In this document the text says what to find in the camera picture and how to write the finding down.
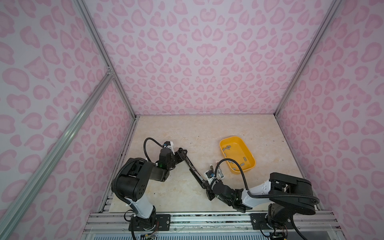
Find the black stapler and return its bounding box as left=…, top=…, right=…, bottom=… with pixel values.
left=183, top=158, right=209, bottom=190

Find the yellow plastic tray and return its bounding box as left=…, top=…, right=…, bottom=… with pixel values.
left=220, top=136, right=256, bottom=172

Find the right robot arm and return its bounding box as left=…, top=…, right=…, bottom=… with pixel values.
left=206, top=170, right=320, bottom=225

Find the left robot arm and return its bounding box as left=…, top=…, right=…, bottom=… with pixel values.
left=111, top=148, right=185, bottom=220

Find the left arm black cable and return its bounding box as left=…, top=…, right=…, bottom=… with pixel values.
left=110, top=137, right=164, bottom=205

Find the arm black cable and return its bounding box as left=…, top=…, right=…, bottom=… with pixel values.
left=110, top=137, right=164, bottom=205
left=214, top=158, right=321, bottom=206

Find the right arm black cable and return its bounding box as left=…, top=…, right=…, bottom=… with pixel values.
left=214, top=158, right=321, bottom=206

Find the aluminium mounting rail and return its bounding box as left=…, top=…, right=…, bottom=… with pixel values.
left=81, top=211, right=345, bottom=240

